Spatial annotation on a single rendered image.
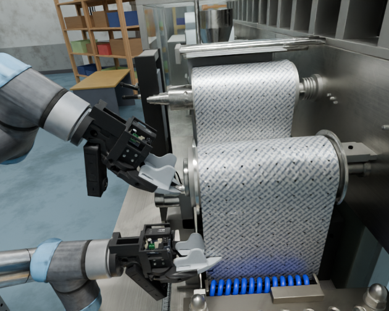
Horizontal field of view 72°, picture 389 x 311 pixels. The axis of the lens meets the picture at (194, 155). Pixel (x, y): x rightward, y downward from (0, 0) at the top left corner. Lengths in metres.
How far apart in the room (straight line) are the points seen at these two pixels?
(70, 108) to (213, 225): 0.31
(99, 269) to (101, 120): 0.28
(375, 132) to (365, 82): 0.10
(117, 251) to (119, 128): 0.23
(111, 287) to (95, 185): 0.38
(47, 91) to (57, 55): 9.75
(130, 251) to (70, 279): 0.13
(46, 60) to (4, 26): 1.43
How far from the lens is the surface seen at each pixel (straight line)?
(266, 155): 0.48
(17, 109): 0.49
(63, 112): 0.46
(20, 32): 10.59
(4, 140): 0.53
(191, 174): 0.46
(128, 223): 0.98
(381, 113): 0.56
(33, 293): 2.20
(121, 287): 0.81
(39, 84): 0.48
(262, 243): 0.56
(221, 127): 0.66
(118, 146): 0.45
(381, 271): 0.99
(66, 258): 0.59
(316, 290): 0.62
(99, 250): 0.57
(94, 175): 0.51
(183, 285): 0.77
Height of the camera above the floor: 1.53
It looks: 28 degrees down
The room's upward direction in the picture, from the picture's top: 4 degrees counter-clockwise
